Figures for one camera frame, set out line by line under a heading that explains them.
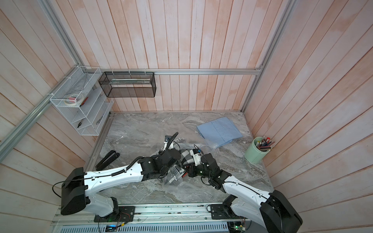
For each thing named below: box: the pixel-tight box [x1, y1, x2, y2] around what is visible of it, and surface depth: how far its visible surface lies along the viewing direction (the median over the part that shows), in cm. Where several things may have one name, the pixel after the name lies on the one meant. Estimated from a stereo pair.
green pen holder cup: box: [244, 136, 271, 164], surface depth 86 cm
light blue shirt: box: [196, 116, 244, 147], surface depth 109 cm
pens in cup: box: [255, 135, 276, 152], surface depth 82 cm
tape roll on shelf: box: [64, 93, 85, 106], surface depth 75 cm
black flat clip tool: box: [95, 149, 120, 172], surface depth 93 cm
